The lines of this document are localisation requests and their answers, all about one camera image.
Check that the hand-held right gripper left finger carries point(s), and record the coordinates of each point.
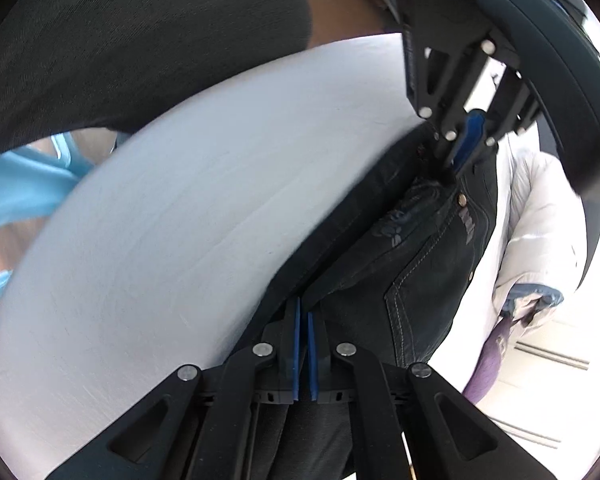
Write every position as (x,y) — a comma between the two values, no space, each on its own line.
(295,360)

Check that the bed with white sheet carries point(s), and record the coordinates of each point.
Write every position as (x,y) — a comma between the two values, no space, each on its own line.
(180,210)

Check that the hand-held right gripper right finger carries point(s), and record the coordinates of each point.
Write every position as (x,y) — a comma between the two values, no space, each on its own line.
(312,365)

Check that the white wardrobe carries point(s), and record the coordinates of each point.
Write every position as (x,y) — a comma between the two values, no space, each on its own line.
(555,390)

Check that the black denim pants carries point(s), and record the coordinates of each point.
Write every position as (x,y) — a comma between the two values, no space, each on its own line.
(405,260)

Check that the rolled grey duvet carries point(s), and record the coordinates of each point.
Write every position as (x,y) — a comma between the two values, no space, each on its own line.
(540,220)

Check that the purple cushion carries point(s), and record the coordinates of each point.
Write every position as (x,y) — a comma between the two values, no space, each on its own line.
(490,365)

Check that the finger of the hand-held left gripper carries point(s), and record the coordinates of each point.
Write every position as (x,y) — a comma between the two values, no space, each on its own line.
(472,130)
(515,105)

